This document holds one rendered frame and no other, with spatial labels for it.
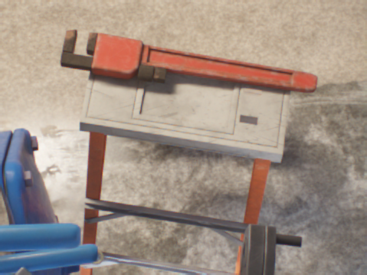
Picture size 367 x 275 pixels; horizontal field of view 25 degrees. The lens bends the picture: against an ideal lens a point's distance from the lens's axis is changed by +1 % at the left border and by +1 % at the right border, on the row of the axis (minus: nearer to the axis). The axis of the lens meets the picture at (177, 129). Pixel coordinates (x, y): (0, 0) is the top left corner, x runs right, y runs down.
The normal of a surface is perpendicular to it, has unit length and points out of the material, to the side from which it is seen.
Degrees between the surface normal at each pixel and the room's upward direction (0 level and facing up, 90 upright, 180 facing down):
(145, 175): 0
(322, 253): 0
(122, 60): 2
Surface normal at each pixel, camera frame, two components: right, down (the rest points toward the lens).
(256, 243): 0.07, -0.64
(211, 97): 0.03, -0.29
